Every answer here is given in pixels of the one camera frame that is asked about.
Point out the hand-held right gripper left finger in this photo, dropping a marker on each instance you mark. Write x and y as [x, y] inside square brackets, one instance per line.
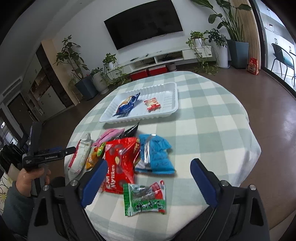
[94, 183]

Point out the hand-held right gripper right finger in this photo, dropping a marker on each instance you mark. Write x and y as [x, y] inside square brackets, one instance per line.
[203, 183]

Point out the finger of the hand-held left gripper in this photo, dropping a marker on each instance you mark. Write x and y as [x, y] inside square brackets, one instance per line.
[56, 148]
[68, 151]

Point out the white red-print snack bag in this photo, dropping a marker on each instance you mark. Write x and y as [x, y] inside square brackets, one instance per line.
[81, 150]

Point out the large red snack bag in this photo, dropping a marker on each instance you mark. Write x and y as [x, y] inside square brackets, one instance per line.
[120, 166]

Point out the pink snack packet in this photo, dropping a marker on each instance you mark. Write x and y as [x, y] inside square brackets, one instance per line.
[108, 135]

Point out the light blue snack packet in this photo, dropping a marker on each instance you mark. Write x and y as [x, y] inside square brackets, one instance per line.
[159, 157]

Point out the green red snack packet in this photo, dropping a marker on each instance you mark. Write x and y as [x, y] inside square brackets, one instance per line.
[145, 199]

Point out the black snack packet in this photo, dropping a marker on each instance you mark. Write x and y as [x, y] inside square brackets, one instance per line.
[131, 130]

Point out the white plastic tray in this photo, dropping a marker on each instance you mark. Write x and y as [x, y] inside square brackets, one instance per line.
[164, 92]

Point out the person's left forearm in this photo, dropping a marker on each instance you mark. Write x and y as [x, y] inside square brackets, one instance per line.
[13, 208]

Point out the person's left hand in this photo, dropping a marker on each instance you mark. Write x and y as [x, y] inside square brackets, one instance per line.
[29, 180]

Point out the orange snack packet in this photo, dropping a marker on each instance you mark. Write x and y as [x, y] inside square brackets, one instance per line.
[91, 161]

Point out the small green yellow packet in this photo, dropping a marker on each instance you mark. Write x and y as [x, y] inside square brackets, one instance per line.
[101, 150]

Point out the floral printed cloth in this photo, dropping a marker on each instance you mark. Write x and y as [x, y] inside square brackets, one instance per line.
[4, 185]

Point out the tall plant in dark pot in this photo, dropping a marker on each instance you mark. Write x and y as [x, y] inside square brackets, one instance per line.
[86, 88]

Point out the dark blue snack packet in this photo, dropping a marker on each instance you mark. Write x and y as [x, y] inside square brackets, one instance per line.
[127, 104]

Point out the plant in white ribbed pot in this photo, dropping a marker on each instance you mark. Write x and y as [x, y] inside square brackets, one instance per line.
[100, 82]

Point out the small red snack packet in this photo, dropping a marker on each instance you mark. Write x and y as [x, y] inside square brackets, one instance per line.
[152, 104]

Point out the trailing green plant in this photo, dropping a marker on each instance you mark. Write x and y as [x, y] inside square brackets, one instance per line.
[111, 61]

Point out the red storage box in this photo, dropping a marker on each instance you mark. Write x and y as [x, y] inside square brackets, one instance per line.
[138, 74]
[157, 70]

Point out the small round pot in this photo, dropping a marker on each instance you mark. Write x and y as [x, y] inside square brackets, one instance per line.
[171, 66]

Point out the red paper bag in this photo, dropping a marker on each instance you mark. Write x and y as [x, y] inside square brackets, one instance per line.
[253, 66]

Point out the white television console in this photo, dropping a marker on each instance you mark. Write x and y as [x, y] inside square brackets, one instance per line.
[187, 54]

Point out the plant in tall white pot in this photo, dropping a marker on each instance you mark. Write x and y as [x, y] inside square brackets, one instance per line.
[222, 54]

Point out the large-leaf plant in dark pot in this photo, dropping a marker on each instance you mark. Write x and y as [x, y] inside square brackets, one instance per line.
[238, 53]

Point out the dark metal chair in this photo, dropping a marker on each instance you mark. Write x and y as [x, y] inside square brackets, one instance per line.
[281, 54]

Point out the brown white wall cabinet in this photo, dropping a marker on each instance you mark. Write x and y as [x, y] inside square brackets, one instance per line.
[50, 81]

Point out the black wall television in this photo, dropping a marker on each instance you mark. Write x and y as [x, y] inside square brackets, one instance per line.
[143, 23]

